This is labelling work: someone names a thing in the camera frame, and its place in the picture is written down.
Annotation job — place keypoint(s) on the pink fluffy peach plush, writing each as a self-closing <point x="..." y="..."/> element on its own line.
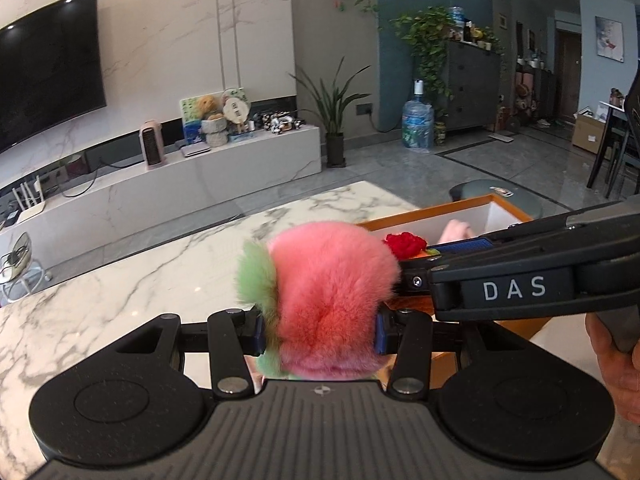
<point x="318" y="286"/>

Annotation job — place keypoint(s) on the round paper fan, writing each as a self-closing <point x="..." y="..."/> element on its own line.
<point x="236" y="110"/>

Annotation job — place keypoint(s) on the hanging green ivy plant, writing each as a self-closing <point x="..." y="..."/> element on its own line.
<point x="426" y="33"/>

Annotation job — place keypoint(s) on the black wall television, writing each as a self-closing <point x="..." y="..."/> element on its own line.
<point x="50" y="69"/>

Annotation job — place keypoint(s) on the green picture book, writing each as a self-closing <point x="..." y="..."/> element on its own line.
<point x="191" y="121"/>

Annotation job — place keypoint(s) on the white marble tv console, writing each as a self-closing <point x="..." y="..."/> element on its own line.
<point x="136" y="198"/>

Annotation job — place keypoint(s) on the pink black space heater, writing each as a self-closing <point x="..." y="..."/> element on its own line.
<point x="152" y="144"/>

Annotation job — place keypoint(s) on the white wifi router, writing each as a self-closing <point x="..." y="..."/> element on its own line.
<point x="30" y="199"/>

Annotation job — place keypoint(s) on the tall potted grass plant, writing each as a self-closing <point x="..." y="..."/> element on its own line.
<point x="330" y="104"/>

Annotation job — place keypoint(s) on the small desk fan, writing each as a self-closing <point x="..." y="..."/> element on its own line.
<point x="21" y="273"/>

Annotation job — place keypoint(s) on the blue water jug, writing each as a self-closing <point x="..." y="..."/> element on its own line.
<point x="417" y="121"/>

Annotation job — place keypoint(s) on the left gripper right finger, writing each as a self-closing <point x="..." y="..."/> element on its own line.
<point x="408" y="335"/>

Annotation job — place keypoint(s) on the person right hand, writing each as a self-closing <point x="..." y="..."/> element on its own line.
<point x="620" y="371"/>

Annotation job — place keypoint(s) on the dark drawer cabinet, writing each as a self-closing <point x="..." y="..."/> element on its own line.
<point x="473" y="80"/>

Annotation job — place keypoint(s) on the pink cap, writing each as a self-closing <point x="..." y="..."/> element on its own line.
<point x="456" y="230"/>

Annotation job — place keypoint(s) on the black white figurines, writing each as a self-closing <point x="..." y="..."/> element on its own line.
<point x="278" y="121"/>

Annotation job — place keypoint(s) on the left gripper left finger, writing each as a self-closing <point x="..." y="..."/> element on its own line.
<point x="232" y="336"/>

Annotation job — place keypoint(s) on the orange crochet fruit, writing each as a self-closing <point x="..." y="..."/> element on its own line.
<point x="406" y="246"/>

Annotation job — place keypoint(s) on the orange cardboard box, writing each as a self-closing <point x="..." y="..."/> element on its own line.
<point x="470" y="280"/>

